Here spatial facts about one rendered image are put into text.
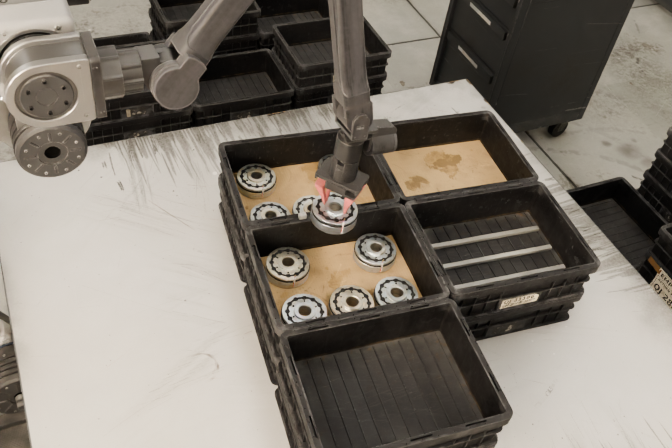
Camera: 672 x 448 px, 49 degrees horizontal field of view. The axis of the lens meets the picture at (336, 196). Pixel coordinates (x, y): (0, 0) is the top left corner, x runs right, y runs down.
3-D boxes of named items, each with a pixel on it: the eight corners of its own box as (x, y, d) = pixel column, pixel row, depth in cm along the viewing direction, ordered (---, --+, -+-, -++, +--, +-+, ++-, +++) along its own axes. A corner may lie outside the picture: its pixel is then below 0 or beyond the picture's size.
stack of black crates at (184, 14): (169, 114, 317) (164, 23, 286) (151, 74, 336) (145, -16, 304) (257, 99, 332) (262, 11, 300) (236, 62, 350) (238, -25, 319)
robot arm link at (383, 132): (336, 95, 149) (354, 116, 143) (386, 89, 153) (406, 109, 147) (330, 146, 156) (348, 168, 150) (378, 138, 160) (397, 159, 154)
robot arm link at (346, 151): (333, 125, 150) (344, 143, 146) (363, 121, 153) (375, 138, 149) (328, 151, 155) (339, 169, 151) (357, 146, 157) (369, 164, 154)
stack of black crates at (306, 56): (290, 157, 307) (299, 67, 276) (265, 113, 326) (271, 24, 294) (375, 139, 322) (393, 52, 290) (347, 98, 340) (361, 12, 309)
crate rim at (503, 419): (320, 475, 133) (321, 469, 132) (277, 338, 153) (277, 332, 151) (513, 423, 145) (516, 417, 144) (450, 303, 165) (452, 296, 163)
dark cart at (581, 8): (469, 163, 340) (527, -14, 278) (423, 104, 368) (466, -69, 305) (572, 139, 362) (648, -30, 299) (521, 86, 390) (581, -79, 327)
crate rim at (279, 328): (276, 338, 153) (277, 332, 151) (243, 233, 172) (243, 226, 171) (450, 303, 165) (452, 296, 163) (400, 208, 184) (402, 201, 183)
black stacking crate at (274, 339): (274, 363, 160) (278, 332, 152) (243, 260, 179) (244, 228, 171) (440, 327, 172) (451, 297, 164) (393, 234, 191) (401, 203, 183)
